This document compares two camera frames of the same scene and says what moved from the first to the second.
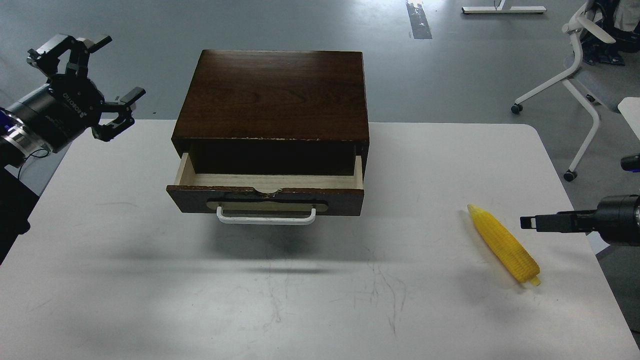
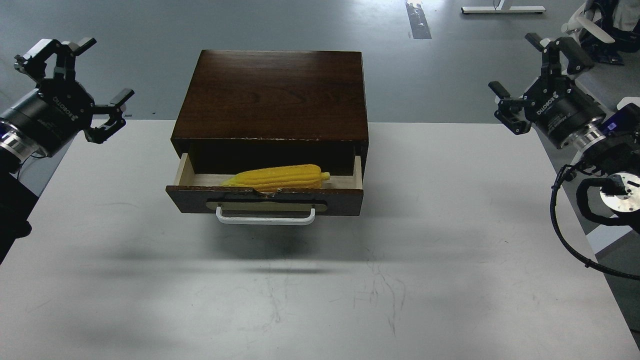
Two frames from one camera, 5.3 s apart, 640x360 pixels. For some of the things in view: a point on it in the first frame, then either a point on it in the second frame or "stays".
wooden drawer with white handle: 266,199 stays
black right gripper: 617,218 → 558,107
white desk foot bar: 503,9 stays
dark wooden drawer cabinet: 275,112 stays
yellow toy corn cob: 508,245 → 268,179
